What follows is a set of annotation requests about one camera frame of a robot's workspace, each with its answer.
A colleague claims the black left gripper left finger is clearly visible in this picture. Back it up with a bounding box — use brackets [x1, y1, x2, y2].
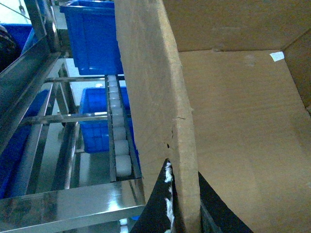
[130, 159, 175, 233]

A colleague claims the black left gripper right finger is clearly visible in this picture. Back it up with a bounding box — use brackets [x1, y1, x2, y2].
[198, 173, 252, 233]

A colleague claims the large cardboard box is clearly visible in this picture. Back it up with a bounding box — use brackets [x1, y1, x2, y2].
[115, 0, 311, 233]

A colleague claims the metal roller rack shelf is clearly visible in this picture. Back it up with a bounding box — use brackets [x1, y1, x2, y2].
[0, 0, 145, 233]

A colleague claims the blue plastic bin lower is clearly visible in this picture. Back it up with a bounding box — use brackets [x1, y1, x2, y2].
[79, 87, 134, 157]

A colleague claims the blue plastic bin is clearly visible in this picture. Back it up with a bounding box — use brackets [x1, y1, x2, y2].
[0, 24, 49, 199]
[79, 87, 134, 157]
[60, 0, 123, 75]

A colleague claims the blue plastic bin left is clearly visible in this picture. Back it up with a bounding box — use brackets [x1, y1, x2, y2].
[0, 24, 49, 199]

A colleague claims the white label sticker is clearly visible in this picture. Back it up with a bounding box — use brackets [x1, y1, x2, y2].
[270, 51, 285, 62]

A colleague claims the blue plastic bin upper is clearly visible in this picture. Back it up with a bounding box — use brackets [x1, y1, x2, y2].
[60, 0, 123, 75]

